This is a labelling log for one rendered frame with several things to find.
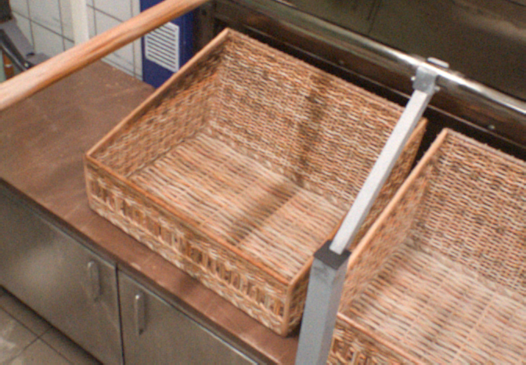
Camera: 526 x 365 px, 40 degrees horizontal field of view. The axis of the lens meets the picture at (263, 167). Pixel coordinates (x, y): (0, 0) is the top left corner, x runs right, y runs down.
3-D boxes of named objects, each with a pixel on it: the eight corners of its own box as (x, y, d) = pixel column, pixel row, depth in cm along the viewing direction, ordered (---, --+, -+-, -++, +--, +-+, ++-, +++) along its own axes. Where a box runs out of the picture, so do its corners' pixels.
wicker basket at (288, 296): (222, 116, 192) (227, 23, 175) (407, 214, 168) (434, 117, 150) (83, 207, 161) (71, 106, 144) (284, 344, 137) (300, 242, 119)
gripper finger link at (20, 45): (-18, 5, 106) (-21, 9, 107) (26, 69, 108) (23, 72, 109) (3, -4, 109) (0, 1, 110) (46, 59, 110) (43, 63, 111)
